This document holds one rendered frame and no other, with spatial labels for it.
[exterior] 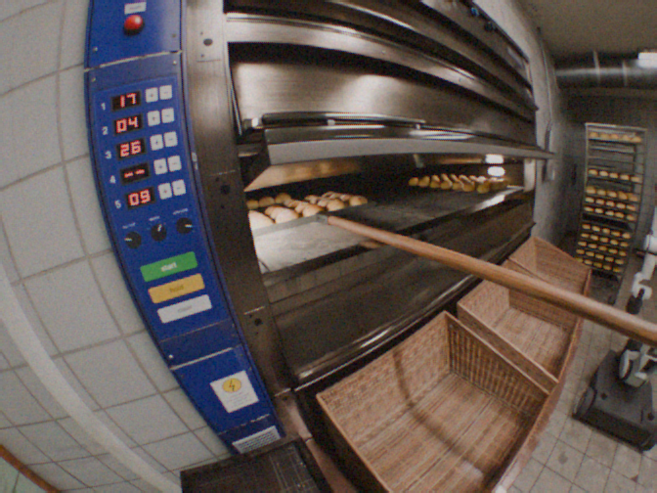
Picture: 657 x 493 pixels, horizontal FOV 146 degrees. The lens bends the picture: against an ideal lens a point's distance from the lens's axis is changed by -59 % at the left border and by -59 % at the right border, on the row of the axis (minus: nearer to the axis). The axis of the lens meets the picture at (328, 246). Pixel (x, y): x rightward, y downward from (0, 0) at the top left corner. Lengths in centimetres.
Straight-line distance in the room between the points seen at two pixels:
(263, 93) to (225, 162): 14
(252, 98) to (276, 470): 69
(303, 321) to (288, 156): 38
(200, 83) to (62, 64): 25
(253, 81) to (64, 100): 32
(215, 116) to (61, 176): 27
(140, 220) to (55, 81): 29
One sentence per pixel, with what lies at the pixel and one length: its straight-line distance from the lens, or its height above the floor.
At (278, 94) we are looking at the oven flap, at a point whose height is 152.
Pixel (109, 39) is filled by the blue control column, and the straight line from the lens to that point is 47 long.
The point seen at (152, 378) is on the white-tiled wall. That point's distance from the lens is 56.
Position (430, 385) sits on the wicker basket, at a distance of 101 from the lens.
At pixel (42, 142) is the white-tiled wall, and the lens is 50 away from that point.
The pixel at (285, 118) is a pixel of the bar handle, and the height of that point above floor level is 146.
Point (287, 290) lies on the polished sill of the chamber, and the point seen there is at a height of 116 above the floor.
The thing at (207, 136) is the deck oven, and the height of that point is 146.
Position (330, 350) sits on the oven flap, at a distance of 61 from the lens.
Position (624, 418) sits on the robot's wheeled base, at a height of 19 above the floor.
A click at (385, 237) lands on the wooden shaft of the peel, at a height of 120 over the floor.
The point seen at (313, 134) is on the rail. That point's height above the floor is 143.
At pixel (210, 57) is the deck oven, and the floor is 160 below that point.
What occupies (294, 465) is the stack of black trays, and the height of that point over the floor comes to 87.
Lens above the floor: 139
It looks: 20 degrees down
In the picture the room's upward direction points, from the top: 7 degrees counter-clockwise
